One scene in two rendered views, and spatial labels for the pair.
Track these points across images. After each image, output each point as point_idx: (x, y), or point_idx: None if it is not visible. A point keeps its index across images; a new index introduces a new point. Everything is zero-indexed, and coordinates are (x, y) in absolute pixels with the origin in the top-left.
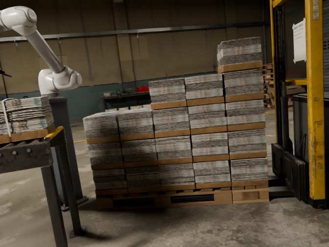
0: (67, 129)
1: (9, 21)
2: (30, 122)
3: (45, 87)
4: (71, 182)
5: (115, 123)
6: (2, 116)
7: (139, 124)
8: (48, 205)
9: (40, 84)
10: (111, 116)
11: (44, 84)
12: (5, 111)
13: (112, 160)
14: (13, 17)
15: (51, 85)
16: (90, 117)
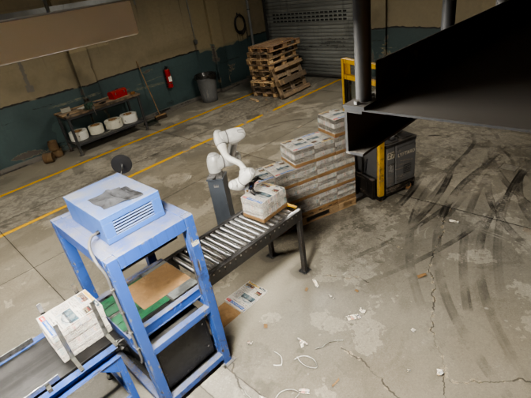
0: (229, 193)
1: (233, 140)
2: (281, 201)
3: (217, 168)
4: None
5: (275, 182)
6: (273, 203)
7: (288, 179)
8: (301, 237)
9: (213, 167)
10: (273, 178)
11: (217, 166)
12: (274, 200)
13: None
14: (238, 137)
15: (223, 165)
16: (259, 182)
